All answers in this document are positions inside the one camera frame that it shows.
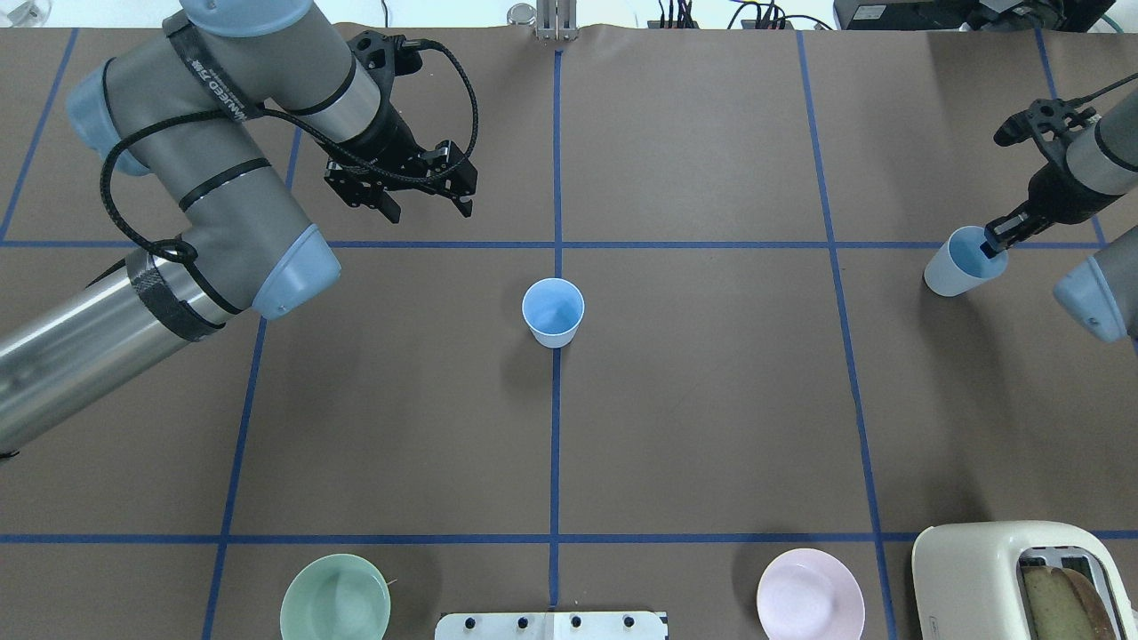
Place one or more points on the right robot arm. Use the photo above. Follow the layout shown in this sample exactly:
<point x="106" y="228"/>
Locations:
<point x="1090" y="164"/>

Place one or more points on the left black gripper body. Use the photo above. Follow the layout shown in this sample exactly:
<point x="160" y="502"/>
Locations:
<point x="384" y="135"/>

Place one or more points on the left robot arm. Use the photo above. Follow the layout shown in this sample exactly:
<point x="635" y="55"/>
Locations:
<point x="214" y="229"/>

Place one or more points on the cream toaster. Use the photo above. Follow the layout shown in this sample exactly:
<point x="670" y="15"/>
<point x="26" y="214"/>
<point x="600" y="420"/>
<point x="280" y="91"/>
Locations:
<point x="967" y="578"/>

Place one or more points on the green bowl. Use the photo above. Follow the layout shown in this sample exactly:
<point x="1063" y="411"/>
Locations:
<point x="340" y="596"/>

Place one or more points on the toast slice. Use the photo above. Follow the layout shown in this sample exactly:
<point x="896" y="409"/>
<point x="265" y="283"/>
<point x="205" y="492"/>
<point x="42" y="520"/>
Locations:
<point x="1064" y="604"/>

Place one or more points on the light blue cup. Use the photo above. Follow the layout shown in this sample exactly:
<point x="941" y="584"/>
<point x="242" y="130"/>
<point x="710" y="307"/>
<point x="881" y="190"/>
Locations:
<point x="961" y="264"/>
<point x="553" y="309"/>

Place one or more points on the pink bowl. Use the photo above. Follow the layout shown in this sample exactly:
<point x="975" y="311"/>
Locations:
<point x="809" y="594"/>

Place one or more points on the aluminium frame post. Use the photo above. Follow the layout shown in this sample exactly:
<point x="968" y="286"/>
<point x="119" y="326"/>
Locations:
<point x="556" y="20"/>

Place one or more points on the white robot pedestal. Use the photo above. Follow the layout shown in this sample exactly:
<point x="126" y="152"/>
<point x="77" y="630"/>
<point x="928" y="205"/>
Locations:
<point x="554" y="625"/>

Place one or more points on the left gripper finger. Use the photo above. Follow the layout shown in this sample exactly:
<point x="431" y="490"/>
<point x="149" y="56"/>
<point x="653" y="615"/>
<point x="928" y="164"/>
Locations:
<point x="386" y="205"/>
<point x="464" y="203"/>

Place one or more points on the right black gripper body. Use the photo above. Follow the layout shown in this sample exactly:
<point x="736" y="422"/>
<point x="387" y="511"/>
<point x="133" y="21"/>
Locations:
<point x="1058" y="197"/>

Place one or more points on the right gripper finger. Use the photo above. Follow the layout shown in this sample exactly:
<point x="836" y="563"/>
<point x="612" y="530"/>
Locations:
<point x="1004" y="233"/>

